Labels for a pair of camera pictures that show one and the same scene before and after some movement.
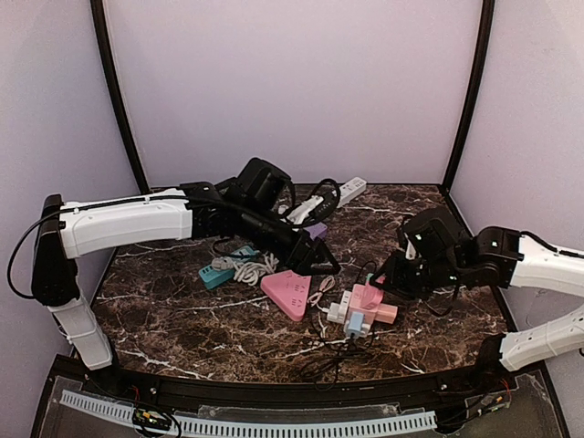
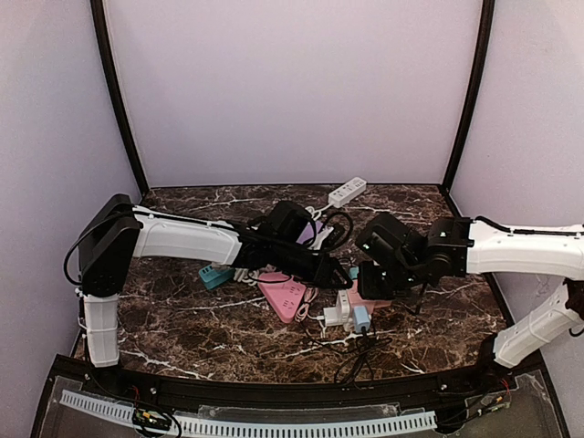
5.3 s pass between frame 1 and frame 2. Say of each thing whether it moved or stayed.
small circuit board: stayed
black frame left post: stayed
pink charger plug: moved
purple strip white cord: stayed
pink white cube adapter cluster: moved
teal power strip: stayed
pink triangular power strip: moved
